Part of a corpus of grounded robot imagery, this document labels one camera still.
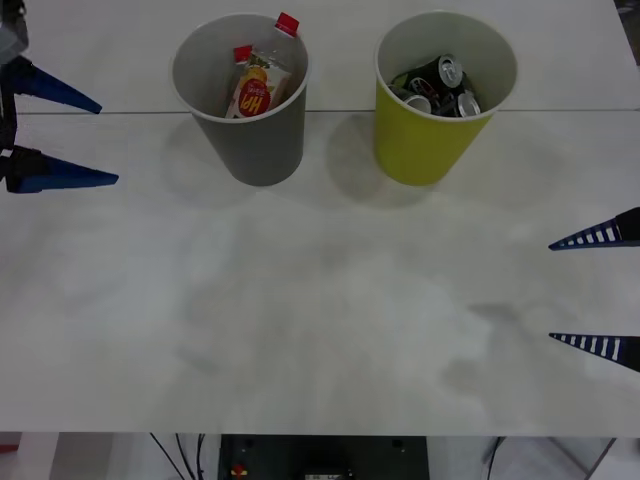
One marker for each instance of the black robot torso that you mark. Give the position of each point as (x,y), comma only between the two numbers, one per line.
(325,457)

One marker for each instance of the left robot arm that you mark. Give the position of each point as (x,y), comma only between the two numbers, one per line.
(12,40)

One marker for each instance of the red-capped plastic bottle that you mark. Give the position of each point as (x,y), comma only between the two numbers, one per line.
(255,95)
(288,25)

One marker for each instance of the yellow-green plastic bin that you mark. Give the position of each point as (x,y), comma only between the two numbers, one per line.
(425,145)

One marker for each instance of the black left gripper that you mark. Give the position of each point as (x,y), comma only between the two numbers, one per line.
(7,120)

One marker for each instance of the grey plastic bin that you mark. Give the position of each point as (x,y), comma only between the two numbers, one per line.
(260,150)

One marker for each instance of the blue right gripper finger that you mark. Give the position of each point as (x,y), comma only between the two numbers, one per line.
(605,345)
(600,235)

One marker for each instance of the black drink can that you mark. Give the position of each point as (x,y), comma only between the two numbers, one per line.
(468,104)
(417,102)
(429,89)
(447,69)

